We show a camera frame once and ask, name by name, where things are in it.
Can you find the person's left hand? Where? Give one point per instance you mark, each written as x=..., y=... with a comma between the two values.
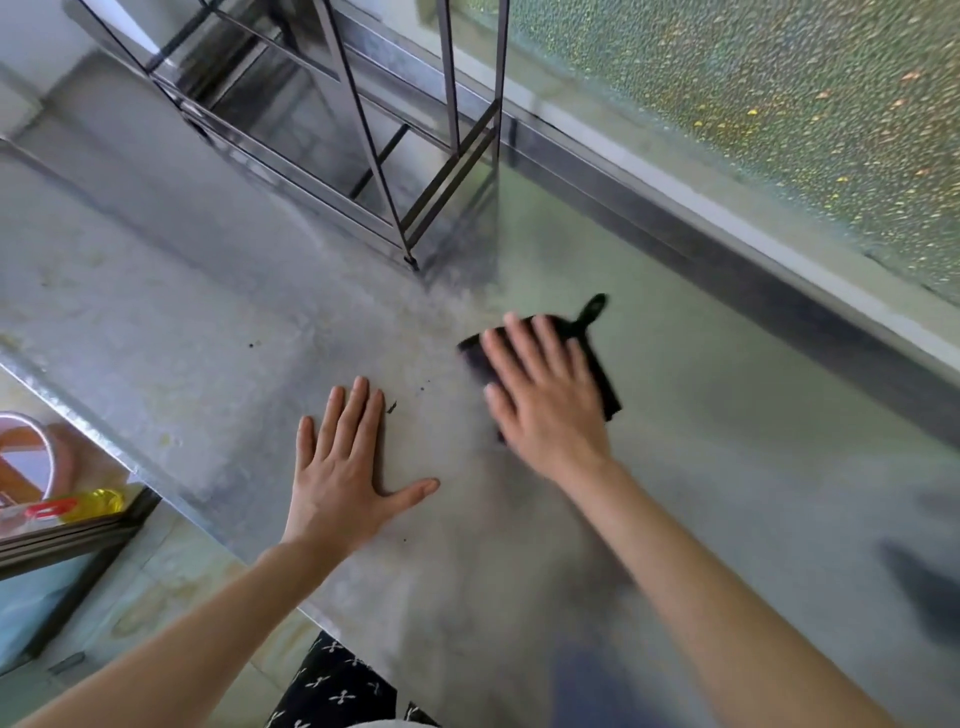
x=337, y=487

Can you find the person's right hand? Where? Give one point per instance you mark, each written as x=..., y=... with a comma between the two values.
x=551, y=412

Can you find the dark blue towel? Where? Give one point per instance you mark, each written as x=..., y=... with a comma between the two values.
x=607, y=390

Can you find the person's left forearm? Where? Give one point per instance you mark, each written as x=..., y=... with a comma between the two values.
x=187, y=652

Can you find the person's right forearm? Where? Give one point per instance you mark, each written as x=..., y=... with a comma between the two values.
x=712, y=600

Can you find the dark metal wire rack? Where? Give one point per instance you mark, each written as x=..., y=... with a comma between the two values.
x=390, y=202

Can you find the black patterned trousers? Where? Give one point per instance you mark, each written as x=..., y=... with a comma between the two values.
x=337, y=690

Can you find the white shirt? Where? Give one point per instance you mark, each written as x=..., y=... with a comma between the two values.
x=379, y=724

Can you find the yellow plastic item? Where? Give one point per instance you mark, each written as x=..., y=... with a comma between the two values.
x=97, y=504

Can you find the pink plastic basin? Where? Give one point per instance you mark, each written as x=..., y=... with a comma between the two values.
x=15, y=457

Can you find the frosted glass window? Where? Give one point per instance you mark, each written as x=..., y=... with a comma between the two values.
x=750, y=97

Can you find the metal floor rail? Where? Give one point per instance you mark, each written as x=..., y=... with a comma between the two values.
x=90, y=540

